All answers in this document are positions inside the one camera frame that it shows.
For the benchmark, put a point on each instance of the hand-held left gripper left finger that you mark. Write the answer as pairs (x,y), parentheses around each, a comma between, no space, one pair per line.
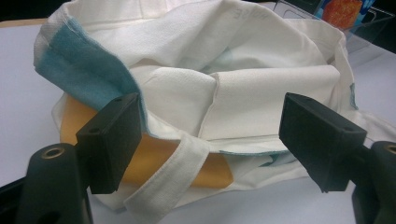
(109,143)

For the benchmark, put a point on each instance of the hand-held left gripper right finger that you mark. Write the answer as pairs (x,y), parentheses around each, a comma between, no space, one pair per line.
(323,143)

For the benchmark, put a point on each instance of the white tote bag orange teal patches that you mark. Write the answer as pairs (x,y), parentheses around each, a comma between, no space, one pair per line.
(249,102)

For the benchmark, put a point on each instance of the clear plastic tray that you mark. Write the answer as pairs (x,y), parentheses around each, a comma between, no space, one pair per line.
(373,34)

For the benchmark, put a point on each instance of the orange and blue packet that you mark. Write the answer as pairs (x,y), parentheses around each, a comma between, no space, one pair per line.
(341,12)

